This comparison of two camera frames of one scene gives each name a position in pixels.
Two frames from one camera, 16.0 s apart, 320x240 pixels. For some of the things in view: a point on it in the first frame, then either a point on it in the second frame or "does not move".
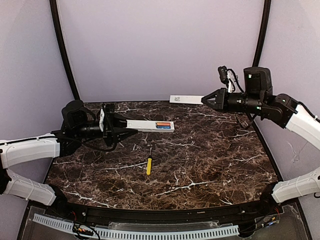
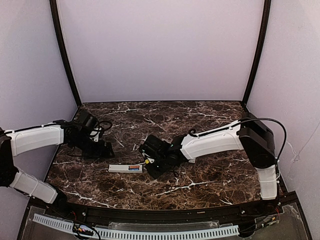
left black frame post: [56, 19] does not move
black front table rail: [257, 209] does not move
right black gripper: [223, 100] → [155, 167]
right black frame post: [263, 34] does not move
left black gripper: [109, 131] → [99, 149]
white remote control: [151, 125] → [125, 168]
